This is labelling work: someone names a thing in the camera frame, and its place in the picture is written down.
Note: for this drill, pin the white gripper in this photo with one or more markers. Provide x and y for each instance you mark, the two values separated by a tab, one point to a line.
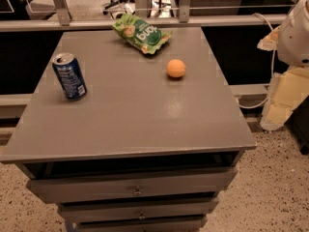
294	39

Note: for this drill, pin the green rice chip bag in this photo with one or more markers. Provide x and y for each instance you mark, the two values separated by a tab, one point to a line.
139	33

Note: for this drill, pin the orange fruit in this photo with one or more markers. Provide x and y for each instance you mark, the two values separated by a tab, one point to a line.
176	68

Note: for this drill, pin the grey drawer cabinet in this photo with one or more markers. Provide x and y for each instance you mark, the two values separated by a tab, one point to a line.
142	151

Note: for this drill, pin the blue soda can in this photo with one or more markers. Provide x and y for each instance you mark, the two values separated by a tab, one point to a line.
68	72

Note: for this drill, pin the metal railing frame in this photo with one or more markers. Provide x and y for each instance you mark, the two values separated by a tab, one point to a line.
65	15

